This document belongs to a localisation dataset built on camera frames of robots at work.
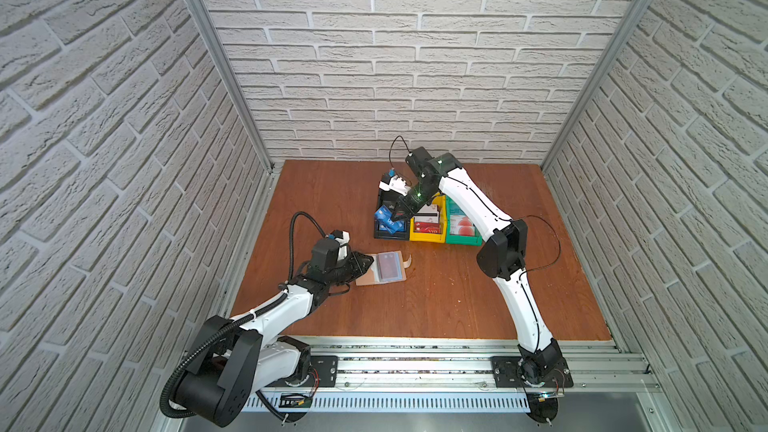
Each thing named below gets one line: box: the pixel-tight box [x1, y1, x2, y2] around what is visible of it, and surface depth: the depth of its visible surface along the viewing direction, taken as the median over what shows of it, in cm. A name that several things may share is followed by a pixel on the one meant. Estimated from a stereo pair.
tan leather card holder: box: [355, 250, 412, 286], surface depth 93 cm
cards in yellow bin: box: [414, 204, 441, 234], surface depth 103 cm
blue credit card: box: [374, 204, 398, 234], surface depth 88 cm
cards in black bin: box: [374, 204, 405, 235], surface depth 88 cm
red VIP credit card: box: [376, 252, 403, 282], surface depth 94 cm
